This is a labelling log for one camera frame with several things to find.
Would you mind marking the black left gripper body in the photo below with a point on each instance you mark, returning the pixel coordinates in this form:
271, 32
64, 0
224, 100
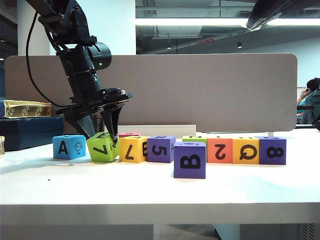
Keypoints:
90, 102

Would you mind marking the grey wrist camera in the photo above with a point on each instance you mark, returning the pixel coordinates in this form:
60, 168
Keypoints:
120, 92

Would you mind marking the dark blue box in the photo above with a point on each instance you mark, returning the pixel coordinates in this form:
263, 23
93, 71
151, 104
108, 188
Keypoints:
32, 132

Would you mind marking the white divider foot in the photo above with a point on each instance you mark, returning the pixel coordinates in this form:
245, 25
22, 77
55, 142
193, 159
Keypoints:
271, 135

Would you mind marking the white ceiling light strip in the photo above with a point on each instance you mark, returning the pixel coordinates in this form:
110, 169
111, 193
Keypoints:
190, 22

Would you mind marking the cream patterned box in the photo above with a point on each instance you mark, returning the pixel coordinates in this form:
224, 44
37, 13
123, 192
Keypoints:
27, 110

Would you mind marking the yellow block with Q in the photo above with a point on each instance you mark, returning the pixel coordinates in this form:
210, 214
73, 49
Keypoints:
246, 151

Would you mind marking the black ceiling spotlight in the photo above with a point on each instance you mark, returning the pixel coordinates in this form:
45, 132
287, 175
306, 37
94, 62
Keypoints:
169, 47
240, 45

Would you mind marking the red letter block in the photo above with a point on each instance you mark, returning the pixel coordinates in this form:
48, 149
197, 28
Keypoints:
130, 134

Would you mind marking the green block with duck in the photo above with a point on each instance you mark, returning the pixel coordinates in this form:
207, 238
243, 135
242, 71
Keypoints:
100, 150

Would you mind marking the person in dark green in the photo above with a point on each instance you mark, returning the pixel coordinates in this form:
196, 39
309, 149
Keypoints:
312, 110

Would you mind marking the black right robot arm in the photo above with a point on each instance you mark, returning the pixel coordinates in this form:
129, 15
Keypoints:
265, 12

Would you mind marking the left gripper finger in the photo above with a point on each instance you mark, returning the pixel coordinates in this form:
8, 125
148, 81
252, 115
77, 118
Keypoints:
111, 120
83, 125

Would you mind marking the small blue box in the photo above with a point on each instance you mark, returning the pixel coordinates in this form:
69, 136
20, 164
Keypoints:
2, 110

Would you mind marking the purple block with giraffe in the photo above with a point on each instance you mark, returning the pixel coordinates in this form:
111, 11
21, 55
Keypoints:
160, 150

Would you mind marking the orange block with two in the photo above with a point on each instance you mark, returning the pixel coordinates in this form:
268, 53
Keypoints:
220, 151

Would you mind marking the purple block with orange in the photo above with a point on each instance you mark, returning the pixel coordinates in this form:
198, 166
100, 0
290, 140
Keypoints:
190, 161

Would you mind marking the blue block with fish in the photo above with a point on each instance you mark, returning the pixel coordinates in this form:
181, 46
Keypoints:
70, 148

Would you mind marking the red ceiling sign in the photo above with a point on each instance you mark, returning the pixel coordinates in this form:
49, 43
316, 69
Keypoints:
205, 41

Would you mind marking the green block with N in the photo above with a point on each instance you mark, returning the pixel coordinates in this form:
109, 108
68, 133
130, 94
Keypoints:
195, 139

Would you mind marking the brown desk divider panel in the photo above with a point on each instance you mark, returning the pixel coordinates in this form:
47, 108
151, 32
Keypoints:
200, 92

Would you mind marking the purple block with eight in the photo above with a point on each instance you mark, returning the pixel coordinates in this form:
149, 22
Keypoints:
272, 151

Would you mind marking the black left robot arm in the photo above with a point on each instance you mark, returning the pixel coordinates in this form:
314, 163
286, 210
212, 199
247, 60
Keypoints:
75, 27

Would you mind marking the yellow block with seven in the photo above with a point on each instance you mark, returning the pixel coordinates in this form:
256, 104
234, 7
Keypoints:
132, 150

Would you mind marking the wooden block box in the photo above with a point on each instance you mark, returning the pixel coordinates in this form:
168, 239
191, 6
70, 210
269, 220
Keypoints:
2, 147

